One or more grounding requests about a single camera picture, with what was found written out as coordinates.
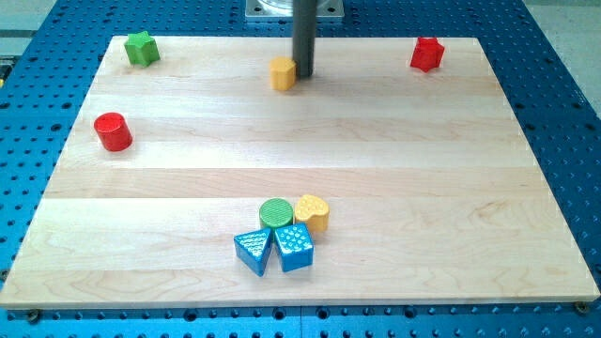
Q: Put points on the yellow hexagon block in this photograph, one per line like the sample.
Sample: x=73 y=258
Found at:
x=282 y=73

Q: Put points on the yellow heart block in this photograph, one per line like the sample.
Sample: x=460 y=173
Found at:
x=314 y=212

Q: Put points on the green cylinder block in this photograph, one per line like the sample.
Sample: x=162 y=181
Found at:
x=276 y=213

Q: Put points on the blue cube block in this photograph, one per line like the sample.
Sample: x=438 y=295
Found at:
x=295 y=246

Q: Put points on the blue triangle block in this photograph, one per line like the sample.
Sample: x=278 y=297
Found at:
x=253 y=249

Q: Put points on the light wooden board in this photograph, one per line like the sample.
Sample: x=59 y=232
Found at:
x=435 y=195

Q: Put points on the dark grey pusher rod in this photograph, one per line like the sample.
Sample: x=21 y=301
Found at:
x=303 y=36

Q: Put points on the red star block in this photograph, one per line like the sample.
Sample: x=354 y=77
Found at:
x=427 y=54

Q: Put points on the red cylinder block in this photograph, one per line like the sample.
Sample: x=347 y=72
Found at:
x=113 y=131

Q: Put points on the green star block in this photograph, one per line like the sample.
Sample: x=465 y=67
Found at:
x=141 y=49

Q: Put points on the silver robot mount plate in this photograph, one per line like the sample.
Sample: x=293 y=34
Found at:
x=265 y=10

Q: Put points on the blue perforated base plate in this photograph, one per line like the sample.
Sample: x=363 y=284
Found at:
x=67 y=41

